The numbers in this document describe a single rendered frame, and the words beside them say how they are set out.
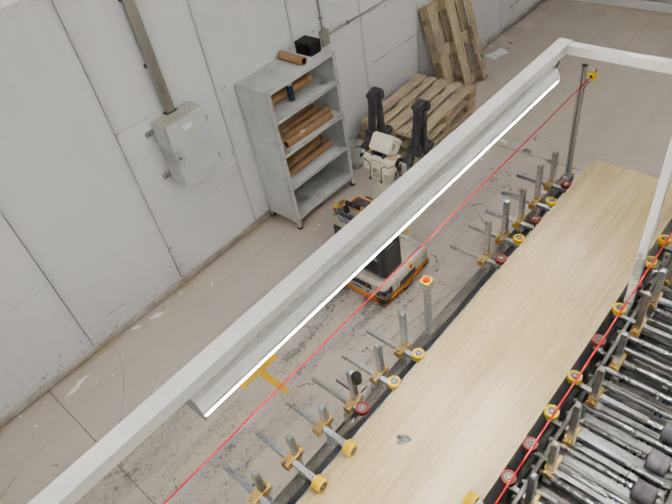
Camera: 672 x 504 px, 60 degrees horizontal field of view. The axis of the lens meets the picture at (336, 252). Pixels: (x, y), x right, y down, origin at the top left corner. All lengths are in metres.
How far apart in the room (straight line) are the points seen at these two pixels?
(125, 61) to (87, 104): 0.44
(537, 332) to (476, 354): 0.41
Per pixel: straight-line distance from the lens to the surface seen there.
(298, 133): 5.68
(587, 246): 4.41
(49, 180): 4.81
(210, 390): 1.91
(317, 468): 3.59
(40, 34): 4.57
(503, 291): 4.03
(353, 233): 2.14
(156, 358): 5.37
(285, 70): 5.54
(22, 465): 5.34
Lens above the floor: 3.87
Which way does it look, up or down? 43 degrees down
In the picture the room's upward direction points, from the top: 11 degrees counter-clockwise
